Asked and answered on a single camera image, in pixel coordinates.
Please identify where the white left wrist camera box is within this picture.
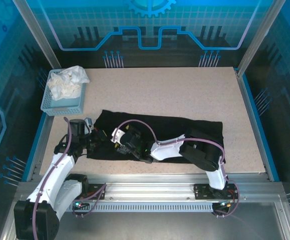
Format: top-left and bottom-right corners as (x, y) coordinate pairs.
(83, 117), (94, 131)

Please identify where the blue and silver table rail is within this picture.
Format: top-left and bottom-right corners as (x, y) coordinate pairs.
(22, 69), (67, 182)
(234, 66), (281, 183)

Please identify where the black t-shirt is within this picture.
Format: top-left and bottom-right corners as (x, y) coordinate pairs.
(86, 109), (225, 165)

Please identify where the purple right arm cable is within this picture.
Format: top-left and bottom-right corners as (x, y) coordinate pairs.
(115, 119), (240, 218)

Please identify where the aluminium left frame post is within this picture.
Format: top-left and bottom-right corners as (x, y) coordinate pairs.
(11, 0), (67, 77)

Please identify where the blue and silver right table rail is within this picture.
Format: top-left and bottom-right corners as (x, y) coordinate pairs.
(234, 66), (281, 183)

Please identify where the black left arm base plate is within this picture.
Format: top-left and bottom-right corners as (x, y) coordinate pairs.
(88, 183), (107, 201)

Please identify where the aluminium right frame post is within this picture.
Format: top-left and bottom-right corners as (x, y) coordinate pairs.
(236, 0), (287, 79)

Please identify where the light blue plastic basket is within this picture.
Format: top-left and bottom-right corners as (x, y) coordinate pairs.
(40, 69), (88, 117)

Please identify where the blue and silver left table rail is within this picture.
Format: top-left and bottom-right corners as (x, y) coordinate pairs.
(22, 69), (67, 182)

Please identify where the aluminium mounting beam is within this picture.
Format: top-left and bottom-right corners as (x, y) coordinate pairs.
(17, 173), (284, 201)

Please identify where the crumpled white t-shirt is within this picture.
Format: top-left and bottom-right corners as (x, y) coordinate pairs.
(47, 65), (90, 101)

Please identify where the slotted grey cable duct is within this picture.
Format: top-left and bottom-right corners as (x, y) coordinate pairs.
(68, 202), (214, 213)

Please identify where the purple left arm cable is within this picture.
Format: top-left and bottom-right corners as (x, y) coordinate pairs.
(33, 116), (108, 240)

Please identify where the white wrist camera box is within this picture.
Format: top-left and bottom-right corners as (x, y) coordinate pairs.
(83, 117), (94, 131)
(111, 127), (127, 145)

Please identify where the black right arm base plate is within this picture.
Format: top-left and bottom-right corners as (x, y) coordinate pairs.
(193, 183), (240, 201)

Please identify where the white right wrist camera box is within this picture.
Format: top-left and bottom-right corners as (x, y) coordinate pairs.
(111, 127), (127, 145)

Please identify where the aluminium frame post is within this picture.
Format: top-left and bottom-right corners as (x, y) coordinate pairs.
(236, 0), (287, 79)
(11, 0), (67, 77)

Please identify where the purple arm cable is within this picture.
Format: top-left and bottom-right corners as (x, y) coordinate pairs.
(33, 116), (108, 240)
(115, 119), (240, 218)

